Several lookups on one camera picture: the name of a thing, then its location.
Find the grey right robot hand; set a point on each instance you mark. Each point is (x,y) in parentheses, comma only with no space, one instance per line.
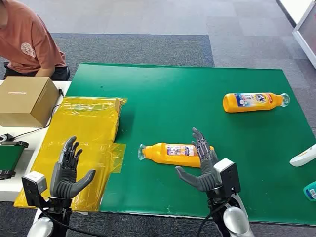
(206,178)

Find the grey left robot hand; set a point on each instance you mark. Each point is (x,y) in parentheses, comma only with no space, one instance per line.
(64,183)

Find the orange bottle with white label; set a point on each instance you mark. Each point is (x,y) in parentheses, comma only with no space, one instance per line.
(170,155)

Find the orange bottle with blue label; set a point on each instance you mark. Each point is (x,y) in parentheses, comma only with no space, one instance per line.
(246,103)

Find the teal bottle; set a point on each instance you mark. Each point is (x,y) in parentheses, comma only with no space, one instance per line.
(310,192)

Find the white side table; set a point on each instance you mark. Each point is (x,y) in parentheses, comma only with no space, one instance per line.
(32,137)

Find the yellow plastic wrapped package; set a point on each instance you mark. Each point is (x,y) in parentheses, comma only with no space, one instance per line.
(84,124)

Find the black and green device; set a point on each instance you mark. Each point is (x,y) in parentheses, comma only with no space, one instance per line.
(10,155)

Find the green table mat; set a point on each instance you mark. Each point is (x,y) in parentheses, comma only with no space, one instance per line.
(173,108)

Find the brown cardboard box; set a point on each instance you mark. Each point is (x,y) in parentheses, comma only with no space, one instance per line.
(24,101)

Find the person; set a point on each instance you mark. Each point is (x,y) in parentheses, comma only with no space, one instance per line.
(24,42)

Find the white framed board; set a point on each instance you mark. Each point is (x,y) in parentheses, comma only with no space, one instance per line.
(306,32)

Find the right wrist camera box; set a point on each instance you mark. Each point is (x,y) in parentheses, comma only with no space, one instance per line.
(228,176)

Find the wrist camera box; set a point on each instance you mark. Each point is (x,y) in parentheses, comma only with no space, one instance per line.
(33,188)
(228,176)

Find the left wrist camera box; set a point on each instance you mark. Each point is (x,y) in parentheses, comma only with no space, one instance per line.
(33,188)

